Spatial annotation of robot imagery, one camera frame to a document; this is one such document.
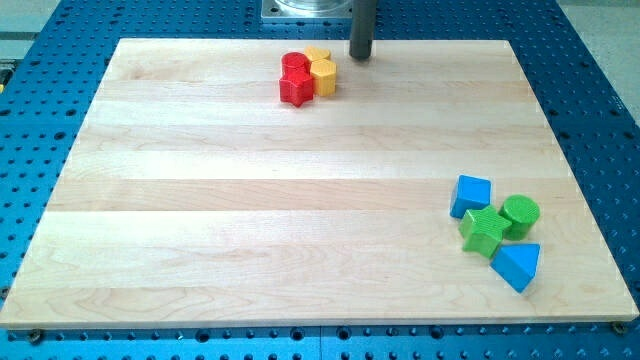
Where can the right front board screw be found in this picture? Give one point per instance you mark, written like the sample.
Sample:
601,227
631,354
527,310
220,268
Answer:
619,328

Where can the yellow block at back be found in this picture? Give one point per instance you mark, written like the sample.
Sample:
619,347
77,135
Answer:
315,53

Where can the red star block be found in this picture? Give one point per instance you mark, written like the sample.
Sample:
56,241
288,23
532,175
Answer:
296,88

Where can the green star block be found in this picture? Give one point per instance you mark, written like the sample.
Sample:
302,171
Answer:
483,230

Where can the green cylinder block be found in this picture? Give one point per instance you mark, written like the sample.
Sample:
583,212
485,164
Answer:
523,212

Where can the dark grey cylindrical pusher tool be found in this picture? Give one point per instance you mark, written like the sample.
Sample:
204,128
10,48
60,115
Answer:
362,28

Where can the light wooden board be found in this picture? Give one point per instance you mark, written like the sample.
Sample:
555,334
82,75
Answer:
193,197

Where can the left front board screw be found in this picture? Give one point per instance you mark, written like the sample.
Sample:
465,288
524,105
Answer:
34,336

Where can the yellow hexagon block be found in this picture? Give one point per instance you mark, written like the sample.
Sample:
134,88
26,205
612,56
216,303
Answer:
324,73

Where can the board screw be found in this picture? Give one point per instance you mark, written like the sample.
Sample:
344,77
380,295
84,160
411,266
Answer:
34,336
619,328

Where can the blue cube block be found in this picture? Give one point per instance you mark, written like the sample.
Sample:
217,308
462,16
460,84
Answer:
469,193

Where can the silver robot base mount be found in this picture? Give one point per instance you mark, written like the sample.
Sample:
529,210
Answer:
305,9

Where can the blue triangle block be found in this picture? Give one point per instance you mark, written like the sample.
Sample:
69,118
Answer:
517,264

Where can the red cylinder block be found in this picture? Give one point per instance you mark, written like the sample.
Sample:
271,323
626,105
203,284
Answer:
295,62

